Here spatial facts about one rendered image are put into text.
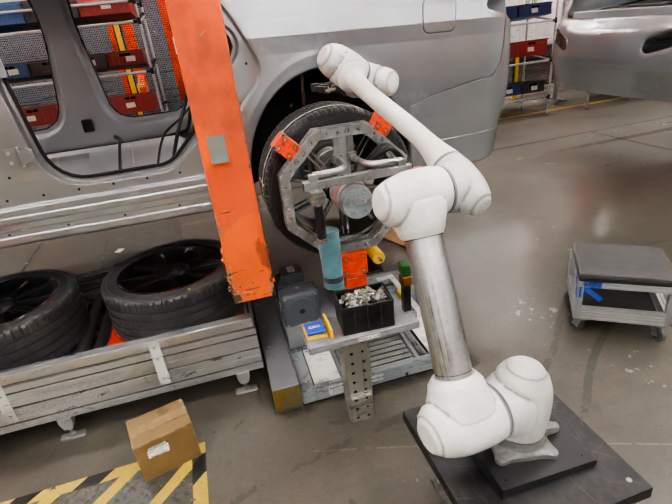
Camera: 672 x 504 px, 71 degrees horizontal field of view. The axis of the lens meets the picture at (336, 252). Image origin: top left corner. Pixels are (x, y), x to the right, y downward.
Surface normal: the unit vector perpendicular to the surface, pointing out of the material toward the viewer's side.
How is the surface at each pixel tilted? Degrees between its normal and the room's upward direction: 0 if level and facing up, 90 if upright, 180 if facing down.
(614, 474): 0
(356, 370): 90
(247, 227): 90
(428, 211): 71
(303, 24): 90
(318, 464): 0
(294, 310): 90
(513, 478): 3
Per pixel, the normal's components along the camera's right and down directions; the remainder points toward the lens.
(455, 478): -0.10, -0.89
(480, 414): 0.35, -0.11
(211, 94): 0.27, 0.40
